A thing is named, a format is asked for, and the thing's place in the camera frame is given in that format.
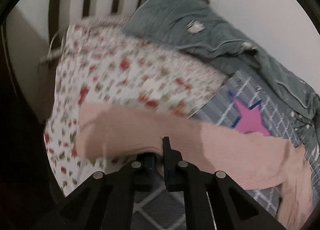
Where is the grey-green quilted blanket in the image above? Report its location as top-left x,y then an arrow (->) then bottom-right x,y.
124,0 -> 319,161

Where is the floral red white pillow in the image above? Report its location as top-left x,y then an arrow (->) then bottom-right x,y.
44,15 -> 227,196

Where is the dark wooden headboard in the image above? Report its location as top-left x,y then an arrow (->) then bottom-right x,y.
37,0 -> 171,121

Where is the pink knit sweater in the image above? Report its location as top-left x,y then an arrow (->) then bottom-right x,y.
75,102 -> 313,229

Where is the grey checked bed sheet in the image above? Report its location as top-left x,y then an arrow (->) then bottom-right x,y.
130,70 -> 320,230

